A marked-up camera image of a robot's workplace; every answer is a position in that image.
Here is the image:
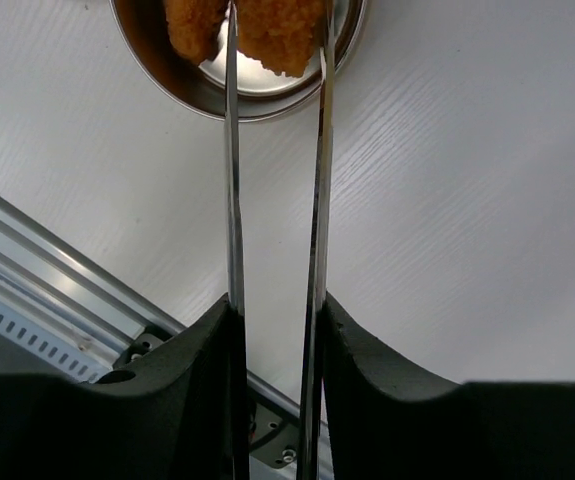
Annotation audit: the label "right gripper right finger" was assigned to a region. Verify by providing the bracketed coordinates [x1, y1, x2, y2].
[322, 299, 575, 479]

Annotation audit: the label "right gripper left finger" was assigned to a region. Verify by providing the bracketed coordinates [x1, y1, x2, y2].
[0, 299, 247, 479]

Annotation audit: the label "metal tongs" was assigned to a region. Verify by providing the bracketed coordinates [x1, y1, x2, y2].
[224, 1, 335, 479]

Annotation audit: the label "orange fried food piece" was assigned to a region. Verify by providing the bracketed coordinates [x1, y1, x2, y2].
[163, 0, 228, 66]

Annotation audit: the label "lower steel round container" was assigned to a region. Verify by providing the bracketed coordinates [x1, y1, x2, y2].
[110, 1, 369, 123]

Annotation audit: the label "aluminium rail frame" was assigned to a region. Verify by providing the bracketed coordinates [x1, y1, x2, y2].
[0, 172, 336, 480]

